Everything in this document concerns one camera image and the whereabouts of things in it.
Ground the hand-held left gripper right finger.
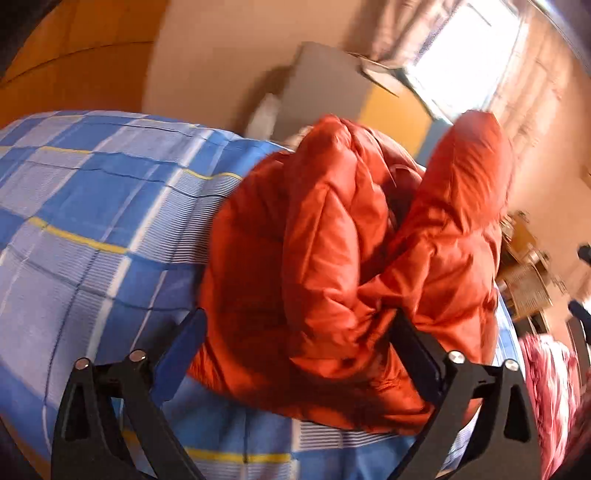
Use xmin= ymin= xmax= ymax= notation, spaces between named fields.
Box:
xmin=388 ymin=314 xmax=543 ymax=480

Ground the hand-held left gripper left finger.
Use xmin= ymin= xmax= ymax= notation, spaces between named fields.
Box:
xmin=51 ymin=308 xmax=206 ymax=480

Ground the orange puffer jacket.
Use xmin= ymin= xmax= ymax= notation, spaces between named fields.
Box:
xmin=187 ymin=111 xmax=515 ymax=437

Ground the cluttered wooden desk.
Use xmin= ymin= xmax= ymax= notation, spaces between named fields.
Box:
xmin=501 ymin=211 xmax=555 ymax=278

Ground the rattan chair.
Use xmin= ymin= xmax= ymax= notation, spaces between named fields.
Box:
xmin=496 ymin=263 xmax=553 ymax=320

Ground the pink ruffled blanket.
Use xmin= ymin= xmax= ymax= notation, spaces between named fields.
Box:
xmin=519 ymin=335 xmax=583 ymax=480

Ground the blue plaid bed sheet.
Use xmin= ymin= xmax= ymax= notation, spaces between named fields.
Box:
xmin=0 ymin=110 xmax=522 ymax=480

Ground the window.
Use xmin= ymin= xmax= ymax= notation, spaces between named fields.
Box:
xmin=406 ymin=0 xmax=522 ymax=123

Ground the grey yellow blue headboard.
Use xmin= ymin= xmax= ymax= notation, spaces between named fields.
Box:
xmin=272 ymin=41 xmax=444 ymax=160

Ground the short patterned beige curtain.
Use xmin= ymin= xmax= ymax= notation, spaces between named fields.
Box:
xmin=351 ymin=0 xmax=462 ymax=65

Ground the wooden panelled wardrobe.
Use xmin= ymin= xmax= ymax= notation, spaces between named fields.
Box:
xmin=0 ymin=0 xmax=169 ymax=129

